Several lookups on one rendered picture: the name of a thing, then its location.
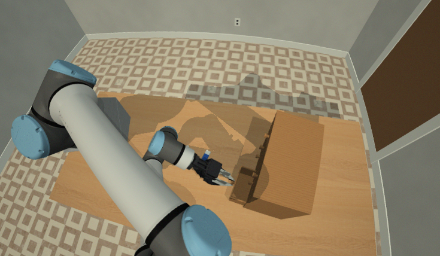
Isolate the blue and white eraser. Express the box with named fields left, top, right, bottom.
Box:
left=202, top=150, right=211, bottom=160

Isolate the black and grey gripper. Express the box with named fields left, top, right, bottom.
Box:
left=187, top=153, right=235, bottom=186

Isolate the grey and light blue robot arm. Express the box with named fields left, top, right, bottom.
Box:
left=11, top=59, right=232, bottom=256

